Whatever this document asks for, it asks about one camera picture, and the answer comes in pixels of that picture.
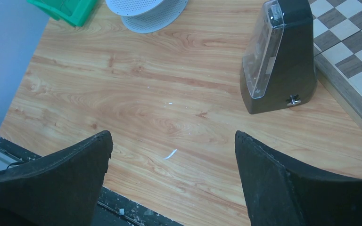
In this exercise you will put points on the green plastic bin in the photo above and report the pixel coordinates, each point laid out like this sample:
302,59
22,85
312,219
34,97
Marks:
74,12

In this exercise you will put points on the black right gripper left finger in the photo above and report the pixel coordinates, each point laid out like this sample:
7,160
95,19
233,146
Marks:
59,189

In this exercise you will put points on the grey cable spool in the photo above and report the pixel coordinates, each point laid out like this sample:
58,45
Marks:
147,16

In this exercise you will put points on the wooden chessboard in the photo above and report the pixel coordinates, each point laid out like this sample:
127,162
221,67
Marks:
338,50

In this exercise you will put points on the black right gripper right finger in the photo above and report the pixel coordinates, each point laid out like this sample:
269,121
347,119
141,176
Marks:
280,190

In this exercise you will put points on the black metronome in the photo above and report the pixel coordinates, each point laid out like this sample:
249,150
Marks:
278,69

